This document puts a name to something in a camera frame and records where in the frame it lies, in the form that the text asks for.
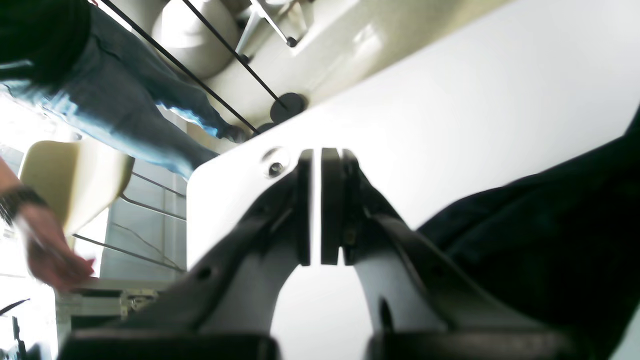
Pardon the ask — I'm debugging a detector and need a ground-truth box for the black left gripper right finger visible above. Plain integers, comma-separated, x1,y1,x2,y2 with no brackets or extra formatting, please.
320,148,581,360

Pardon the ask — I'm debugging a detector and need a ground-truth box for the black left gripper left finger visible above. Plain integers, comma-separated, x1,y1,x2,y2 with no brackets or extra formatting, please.
58,149,313,360

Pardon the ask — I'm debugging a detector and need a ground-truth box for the black T-shirt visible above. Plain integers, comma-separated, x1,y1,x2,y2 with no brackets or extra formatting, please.
418,114,640,360

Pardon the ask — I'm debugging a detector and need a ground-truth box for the person's blurred hand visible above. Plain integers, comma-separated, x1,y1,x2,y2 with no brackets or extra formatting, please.
13,203,94,292

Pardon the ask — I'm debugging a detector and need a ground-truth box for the right silver table grommet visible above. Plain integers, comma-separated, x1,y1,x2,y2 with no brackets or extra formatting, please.
260,146,291,179

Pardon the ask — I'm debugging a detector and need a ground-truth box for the cream plastic chair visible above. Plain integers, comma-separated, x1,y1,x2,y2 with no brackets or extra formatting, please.
18,138,135,237

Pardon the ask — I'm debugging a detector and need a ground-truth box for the black round stand base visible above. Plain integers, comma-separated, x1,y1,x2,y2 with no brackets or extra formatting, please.
269,92,307,124

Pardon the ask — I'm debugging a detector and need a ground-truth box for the black wristband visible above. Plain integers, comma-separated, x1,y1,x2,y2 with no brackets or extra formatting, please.
0,186,48,226

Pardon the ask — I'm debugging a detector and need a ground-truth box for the person in blue jeans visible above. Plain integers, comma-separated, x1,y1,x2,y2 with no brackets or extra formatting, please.
0,0,248,179

